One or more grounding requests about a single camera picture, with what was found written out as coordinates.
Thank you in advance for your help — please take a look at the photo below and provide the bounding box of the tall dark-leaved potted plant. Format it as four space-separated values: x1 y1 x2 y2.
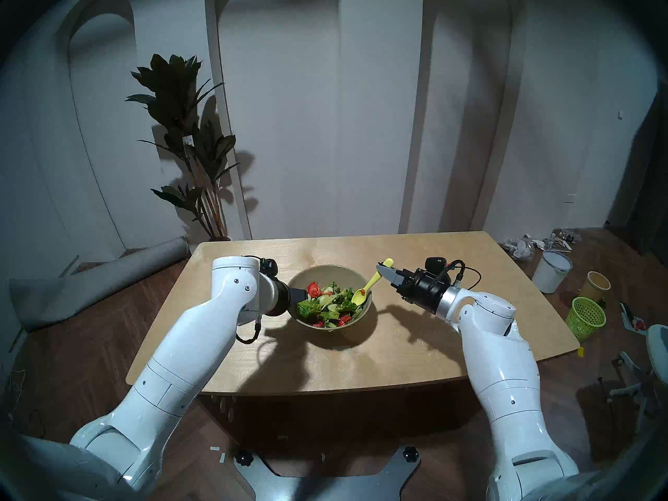
125 53 241 241

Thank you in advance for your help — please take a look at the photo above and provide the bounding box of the mixed green salad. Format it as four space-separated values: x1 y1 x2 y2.
296 281 366 329

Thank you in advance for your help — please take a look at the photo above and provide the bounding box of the white packet with red print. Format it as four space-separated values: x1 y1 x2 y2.
619 302 648 334

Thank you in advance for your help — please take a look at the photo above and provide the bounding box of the tan paper cup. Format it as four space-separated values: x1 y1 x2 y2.
579 271 612 304

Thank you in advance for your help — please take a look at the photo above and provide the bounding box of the pile of white trash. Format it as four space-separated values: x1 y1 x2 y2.
498 228 583 261

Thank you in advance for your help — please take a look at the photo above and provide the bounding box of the white office chair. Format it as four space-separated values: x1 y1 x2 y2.
597 323 668 433

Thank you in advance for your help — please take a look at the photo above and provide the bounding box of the yellow-green plastic spoon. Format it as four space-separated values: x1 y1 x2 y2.
351 258 395 306

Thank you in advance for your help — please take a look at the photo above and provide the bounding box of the beige salad bowl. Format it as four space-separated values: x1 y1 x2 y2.
287 265 374 331

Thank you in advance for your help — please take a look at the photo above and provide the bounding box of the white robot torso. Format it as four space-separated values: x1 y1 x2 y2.
0 433 668 501

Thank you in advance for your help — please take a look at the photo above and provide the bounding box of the rolled grey mat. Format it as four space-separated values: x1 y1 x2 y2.
9 236 190 333

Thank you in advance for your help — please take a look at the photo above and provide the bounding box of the dark grey door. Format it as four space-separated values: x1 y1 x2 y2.
605 98 668 255

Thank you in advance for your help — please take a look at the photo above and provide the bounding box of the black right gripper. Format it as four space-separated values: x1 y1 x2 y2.
376 264 452 316

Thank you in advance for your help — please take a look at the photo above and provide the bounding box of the green plastic basket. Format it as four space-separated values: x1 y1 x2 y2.
566 296 607 342

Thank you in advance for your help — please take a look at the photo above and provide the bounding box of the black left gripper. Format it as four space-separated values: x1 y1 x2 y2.
268 277 311 318

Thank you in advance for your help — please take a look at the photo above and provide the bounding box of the white bucket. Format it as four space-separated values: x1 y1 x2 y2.
532 250 574 295

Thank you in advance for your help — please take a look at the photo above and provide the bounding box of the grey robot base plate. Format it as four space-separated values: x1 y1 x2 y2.
233 445 422 501

